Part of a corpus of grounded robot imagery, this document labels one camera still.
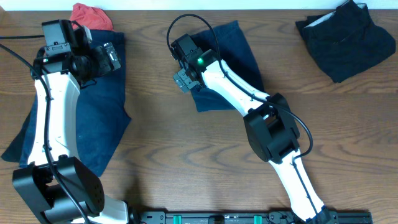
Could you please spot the red orange garment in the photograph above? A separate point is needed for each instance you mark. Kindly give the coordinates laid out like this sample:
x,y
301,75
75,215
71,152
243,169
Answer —
x,y
91,17

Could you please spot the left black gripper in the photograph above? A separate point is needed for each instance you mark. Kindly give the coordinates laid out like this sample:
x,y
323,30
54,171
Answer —
x,y
105,67

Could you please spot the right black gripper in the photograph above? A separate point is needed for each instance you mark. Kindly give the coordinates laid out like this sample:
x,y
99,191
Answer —
x,y
183,80

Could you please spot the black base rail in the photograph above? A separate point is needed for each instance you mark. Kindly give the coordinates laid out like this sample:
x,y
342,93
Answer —
x,y
275,217

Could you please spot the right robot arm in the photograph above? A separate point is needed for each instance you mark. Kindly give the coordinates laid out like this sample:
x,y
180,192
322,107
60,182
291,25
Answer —
x,y
272,129

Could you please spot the black folded shorts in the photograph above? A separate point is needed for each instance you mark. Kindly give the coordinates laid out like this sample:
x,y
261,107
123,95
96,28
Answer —
x,y
346,41

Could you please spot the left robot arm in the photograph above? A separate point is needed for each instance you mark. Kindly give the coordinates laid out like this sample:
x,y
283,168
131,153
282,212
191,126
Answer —
x,y
55,184

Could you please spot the navy blue shorts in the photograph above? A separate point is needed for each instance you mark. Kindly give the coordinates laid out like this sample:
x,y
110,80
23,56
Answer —
x,y
236,52
84,123

